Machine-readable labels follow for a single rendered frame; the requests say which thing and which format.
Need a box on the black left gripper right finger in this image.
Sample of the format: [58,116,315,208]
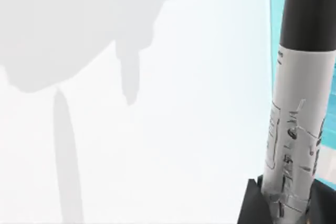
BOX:
[305,178,336,224]

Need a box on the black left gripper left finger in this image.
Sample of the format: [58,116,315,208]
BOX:
[237,174,276,224]

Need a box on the black bottle with white label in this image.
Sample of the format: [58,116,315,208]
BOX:
[258,0,336,224]

